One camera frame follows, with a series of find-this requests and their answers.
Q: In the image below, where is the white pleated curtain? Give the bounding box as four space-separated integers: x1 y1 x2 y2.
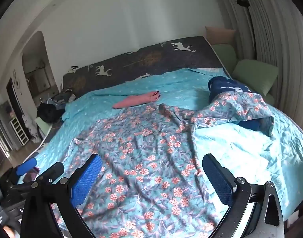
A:
213 0 303 119

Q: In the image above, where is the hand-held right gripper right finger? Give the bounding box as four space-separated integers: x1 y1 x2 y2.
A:
202 154 286 238

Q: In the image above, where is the dark deer-print headboard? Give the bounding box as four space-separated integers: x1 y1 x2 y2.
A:
62 36 232 93

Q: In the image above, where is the folded pink cloth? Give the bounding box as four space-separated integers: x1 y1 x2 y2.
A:
112 91 160 109

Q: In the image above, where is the pink pillow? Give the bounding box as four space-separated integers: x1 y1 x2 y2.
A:
205 26 236 45

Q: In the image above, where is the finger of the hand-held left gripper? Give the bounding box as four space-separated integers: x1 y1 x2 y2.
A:
36 162 64 182
16 157 38 176

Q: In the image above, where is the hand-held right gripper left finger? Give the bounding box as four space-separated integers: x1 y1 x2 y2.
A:
20 154 103 238

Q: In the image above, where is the pile of clothes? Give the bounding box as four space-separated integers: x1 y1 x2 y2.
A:
46 90 77 107

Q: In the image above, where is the light green pillow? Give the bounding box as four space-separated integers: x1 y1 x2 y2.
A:
232 59 279 96
212 44 239 78

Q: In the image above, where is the white slatted rack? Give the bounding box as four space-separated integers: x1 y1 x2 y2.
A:
9 116 29 145

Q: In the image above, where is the teal star-print quilt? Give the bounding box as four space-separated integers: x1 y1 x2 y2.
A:
30 67 303 220

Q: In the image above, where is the black bag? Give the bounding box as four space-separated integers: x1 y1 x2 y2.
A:
37 103 66 124

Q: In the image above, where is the pale green cushion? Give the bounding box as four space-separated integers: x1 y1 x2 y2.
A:
35 116 52 140

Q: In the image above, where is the teal floral garment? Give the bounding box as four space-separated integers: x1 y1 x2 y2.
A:
51 92 275 238

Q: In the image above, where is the navy blue pillow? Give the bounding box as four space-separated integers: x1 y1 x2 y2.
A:
207 76 263 132

